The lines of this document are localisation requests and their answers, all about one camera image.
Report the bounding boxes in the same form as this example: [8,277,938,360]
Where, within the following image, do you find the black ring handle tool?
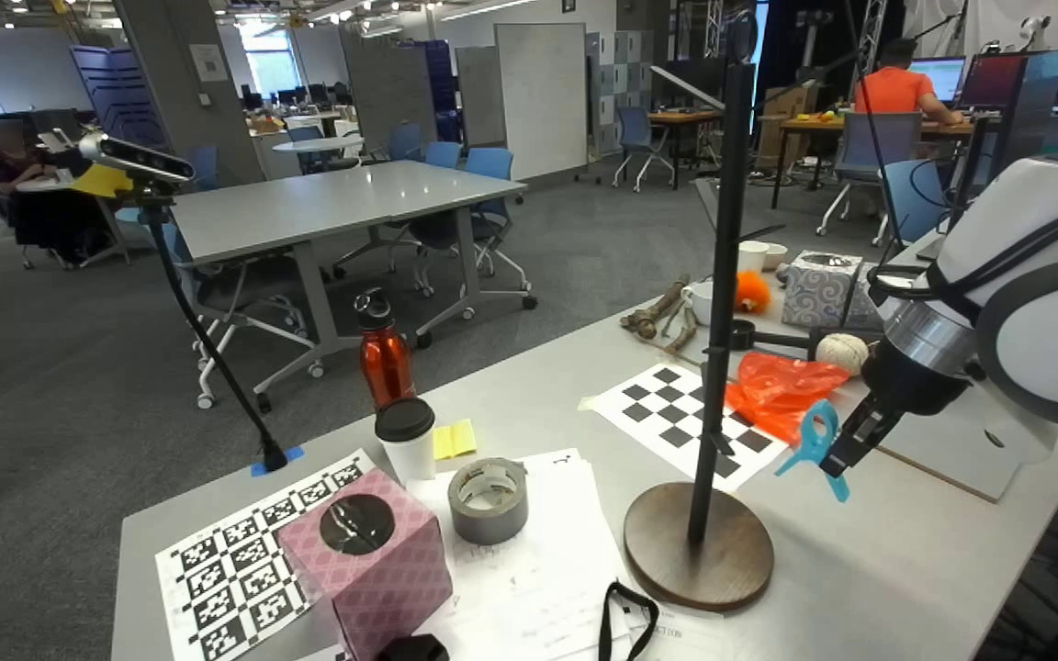
[721,316,814,360]

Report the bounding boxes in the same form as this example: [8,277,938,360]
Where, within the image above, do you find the person in orange shirt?
[848,33,962,128]

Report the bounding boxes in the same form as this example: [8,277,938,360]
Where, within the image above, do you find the white frame office chair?
[187,262,328,414]

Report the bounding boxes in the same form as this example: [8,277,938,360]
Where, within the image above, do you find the orange fuzzy ball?
[730,269,777,319]

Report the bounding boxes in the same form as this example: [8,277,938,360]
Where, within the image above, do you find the camera on black stand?
[74,128,307,481]

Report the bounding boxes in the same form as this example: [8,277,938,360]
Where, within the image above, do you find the blue plastic peg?
[770,399,858,505]

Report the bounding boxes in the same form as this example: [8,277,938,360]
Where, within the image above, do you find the orange plastic bag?
[721,350,857,449]

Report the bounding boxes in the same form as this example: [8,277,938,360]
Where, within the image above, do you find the white paper sheets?
[406,444,683,661]

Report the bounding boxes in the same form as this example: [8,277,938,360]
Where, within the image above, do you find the grey duct tape roll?
[444,455,534,547]

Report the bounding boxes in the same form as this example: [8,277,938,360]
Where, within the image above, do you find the white patterned tissue box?
[777,245,880,335]

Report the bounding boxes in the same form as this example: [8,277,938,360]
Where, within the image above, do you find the white cup with black lid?
[371,394,441,488]

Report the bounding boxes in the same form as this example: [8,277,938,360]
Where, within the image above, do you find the grey flat board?
[873,399,1053,505]

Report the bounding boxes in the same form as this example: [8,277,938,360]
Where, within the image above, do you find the black pole stand wooden base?
[617,5,777,612]

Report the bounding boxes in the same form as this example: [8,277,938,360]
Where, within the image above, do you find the black lanyard strap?
[591,576,666,661]

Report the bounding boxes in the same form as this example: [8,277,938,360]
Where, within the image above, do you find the tag marker paper sheet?
[152,449,385,661]

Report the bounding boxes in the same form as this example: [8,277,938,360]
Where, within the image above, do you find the pink tissue box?
[276,467,454,661]

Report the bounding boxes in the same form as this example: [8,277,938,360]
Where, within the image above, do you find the white yarn ball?
[810,332,873,377]

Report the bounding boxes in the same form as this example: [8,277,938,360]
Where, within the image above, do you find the seated person dark clothes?
[0,110,116,269]

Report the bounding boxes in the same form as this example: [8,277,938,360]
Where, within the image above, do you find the blue office chair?
[406,138,543,350]

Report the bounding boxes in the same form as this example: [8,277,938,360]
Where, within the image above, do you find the plain white cup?
[733,239,793,278]

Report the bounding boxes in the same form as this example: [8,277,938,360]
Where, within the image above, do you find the red water bottle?
[350,283,419,414]

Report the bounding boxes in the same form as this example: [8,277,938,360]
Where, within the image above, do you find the yellow sticky note pad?
[427,414,481,467]

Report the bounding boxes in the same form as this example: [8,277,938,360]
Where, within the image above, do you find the small black box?
[371,633,454,661]

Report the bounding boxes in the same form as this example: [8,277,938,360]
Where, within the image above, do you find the black white checkerboard sheet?
[578,355,797,499]

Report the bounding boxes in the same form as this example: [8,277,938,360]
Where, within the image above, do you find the grey office table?
[170,155,534,385]

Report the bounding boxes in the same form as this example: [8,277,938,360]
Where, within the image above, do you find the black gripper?
[814,385,913,481]

